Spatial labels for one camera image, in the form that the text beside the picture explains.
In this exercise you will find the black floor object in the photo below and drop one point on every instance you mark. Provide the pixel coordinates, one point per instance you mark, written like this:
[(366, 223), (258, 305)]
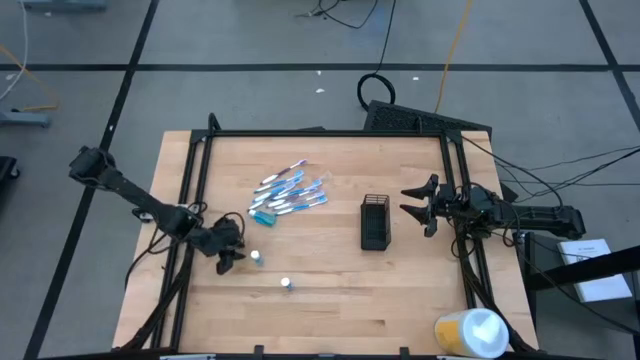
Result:
[(6, 170)]

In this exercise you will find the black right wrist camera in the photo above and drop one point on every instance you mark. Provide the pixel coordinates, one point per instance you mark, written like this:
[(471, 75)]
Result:
[(480, 197)]

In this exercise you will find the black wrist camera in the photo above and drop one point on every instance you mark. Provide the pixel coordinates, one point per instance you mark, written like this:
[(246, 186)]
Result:
[(229, 225), (480, 197)]

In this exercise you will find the black mesh computer case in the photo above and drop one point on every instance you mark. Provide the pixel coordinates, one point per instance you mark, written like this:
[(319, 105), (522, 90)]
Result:
[(400, 117)]

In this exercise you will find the black aluminium table frame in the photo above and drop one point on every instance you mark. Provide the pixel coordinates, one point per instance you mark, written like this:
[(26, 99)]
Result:
[(350, 133)]

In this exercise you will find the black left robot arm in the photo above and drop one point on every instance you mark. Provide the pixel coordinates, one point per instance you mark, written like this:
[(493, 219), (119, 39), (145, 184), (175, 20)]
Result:
[(130, 192)]

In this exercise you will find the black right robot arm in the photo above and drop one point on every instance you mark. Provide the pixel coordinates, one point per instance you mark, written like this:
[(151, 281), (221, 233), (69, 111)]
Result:
[(545, 217)]

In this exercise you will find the yellow canister white lid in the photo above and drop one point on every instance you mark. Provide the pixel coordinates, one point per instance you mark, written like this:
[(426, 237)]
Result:
[(472, 332)]

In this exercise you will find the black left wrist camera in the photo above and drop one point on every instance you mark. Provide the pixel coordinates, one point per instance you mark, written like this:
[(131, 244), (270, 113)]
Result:
[(229, 225)]

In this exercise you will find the black side stand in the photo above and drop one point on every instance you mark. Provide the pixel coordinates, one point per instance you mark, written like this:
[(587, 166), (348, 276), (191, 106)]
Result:
[(575, 270)]

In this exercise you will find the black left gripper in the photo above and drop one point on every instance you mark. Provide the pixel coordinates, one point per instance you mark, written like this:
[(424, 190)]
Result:
[(210, 245)]

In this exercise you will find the grey table foot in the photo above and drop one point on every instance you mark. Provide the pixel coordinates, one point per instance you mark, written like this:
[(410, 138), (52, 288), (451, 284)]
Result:
[(25, 119), (65, 5)]

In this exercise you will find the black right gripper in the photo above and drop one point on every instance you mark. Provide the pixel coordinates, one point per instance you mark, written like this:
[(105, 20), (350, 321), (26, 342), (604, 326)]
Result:
[(452, 205)]

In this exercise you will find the white booklet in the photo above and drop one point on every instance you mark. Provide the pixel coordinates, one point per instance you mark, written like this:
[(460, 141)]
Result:
[(607, 291)]

